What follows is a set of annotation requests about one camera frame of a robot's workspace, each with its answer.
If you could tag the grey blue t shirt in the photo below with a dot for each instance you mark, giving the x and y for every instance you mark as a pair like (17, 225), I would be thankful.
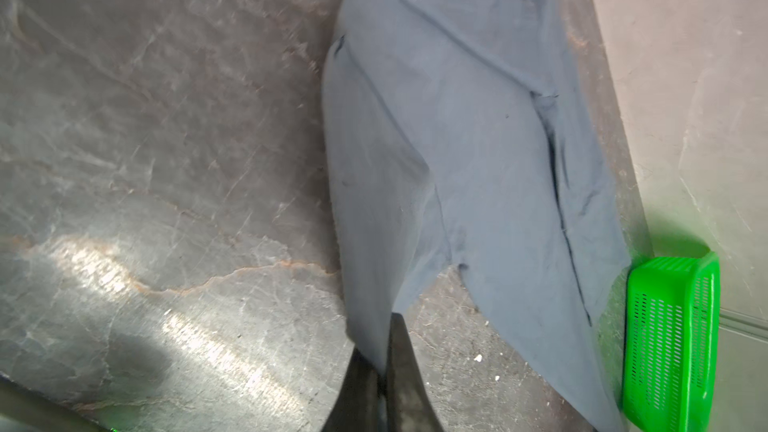
(457, 134)

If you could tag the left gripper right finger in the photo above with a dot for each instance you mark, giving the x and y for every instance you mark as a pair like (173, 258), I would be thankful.
(407, 404)

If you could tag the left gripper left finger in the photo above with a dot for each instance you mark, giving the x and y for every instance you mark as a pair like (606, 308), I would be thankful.
(357, 405)

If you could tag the green plastic basket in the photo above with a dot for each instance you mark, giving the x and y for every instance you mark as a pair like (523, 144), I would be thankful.
(671, 343)

